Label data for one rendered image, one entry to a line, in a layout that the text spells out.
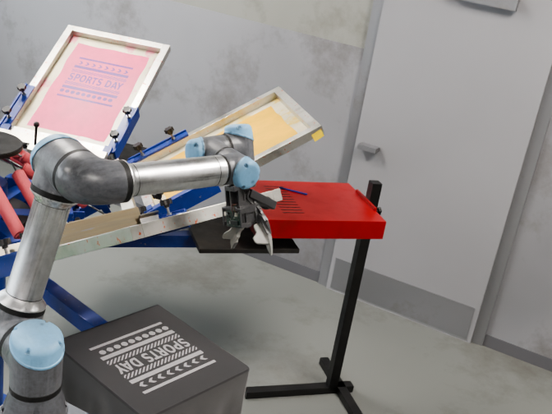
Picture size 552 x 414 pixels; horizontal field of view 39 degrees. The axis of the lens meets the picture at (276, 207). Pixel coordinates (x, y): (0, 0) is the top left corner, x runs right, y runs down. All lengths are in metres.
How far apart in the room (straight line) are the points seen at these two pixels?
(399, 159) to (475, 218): 0.57
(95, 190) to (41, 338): 0.36
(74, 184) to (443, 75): 3.20
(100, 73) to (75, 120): 0.34
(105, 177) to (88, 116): 2.31
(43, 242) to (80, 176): 0.22
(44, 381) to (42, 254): 0.28
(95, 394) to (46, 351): 0.76
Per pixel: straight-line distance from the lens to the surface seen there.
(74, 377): 2.62
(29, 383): 1.84
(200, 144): 1.97
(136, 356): 2.62
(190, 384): 2.51
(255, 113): 3.62
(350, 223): 3.48
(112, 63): 4.23
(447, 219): 4.79
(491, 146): 4.61
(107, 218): 2.74
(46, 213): 1.82
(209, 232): 3.50
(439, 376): 4.63
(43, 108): 4.08
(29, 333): 1.84
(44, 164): 1.79
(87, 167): 1.70
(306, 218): 3.41
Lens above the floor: 2.43
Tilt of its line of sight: 22 degrees down
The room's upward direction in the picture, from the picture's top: 9 degrees clockwise
